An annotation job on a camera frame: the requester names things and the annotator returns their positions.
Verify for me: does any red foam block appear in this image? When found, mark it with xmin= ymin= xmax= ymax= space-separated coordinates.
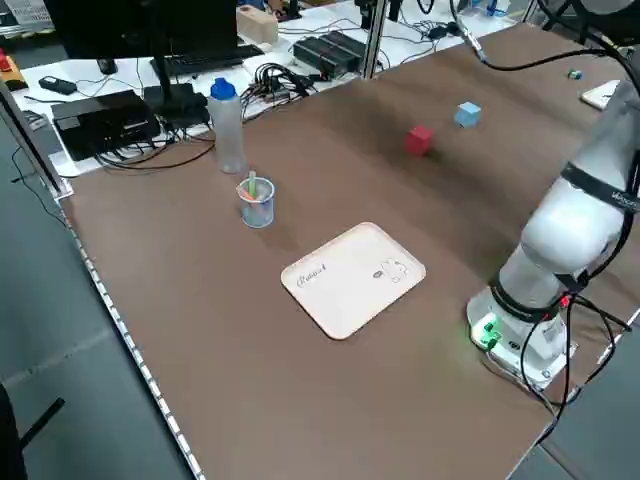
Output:
xmin=405 ymin=125 xmax=435 ymax=158

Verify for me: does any blue foam block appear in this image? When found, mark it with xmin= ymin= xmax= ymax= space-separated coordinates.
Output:
xmin=453 ymin=101 xmax=483 ymax=130

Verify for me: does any light wooden block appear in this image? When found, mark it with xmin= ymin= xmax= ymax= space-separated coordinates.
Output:
xmin=235 ymin=5 xmax=279 ymax=47

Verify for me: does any white tray with rabbit print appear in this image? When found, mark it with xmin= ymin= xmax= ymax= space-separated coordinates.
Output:
xmin=279 ymin=221 xmax=428 ymax=342

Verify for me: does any clear plastic pen cup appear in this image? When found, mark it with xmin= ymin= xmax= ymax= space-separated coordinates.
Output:
xmin=235 ymin=176 xmax=276 ymax=230

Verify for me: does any clear bottle with blue cap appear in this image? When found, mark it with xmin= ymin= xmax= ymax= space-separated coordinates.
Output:
xmin=206 ymin=77 xmax=249 ymax=175

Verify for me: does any black plug bundle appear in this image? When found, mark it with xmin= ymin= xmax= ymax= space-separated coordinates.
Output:
xmin=241 ymin=61 xmax=322 ymax=105

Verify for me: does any black power supply unit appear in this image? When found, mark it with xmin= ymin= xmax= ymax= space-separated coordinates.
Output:
xmin=292 ymin=30 xmax=369 ymax=81

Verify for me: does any black monitor stand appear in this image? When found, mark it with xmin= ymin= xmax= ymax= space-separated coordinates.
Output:
xmin=143 ymin=49 xmax=209 ymax=120

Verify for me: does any black keyboard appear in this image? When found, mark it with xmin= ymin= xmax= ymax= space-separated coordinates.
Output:
xmin=163 ymin=43 xmax=266 ymax=77

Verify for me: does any black electronics box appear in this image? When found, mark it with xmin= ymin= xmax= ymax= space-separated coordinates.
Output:
xmin=50 ymin=89 xmax=162 ymax=163

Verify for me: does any black computer monitor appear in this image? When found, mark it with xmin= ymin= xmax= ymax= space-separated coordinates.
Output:
xmin=49 ymin=0 xmax=239 ymax=62

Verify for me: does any small black handheld device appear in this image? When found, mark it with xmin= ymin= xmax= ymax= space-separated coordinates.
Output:
xmin=38 ymin=75 xmax=78 ymax=96

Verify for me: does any black desk cable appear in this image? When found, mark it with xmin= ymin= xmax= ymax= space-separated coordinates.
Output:
xmin=96 ymin=133 xmax=217 ymax=172

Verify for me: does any aluminium frame post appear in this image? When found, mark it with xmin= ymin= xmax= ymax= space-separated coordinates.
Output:
xmin=361 ymin=0 xmax=390 ymax=81

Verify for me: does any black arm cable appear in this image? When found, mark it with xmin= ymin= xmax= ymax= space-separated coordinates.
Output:
xmin=448 ymin=0 xmax=640 ymax=101

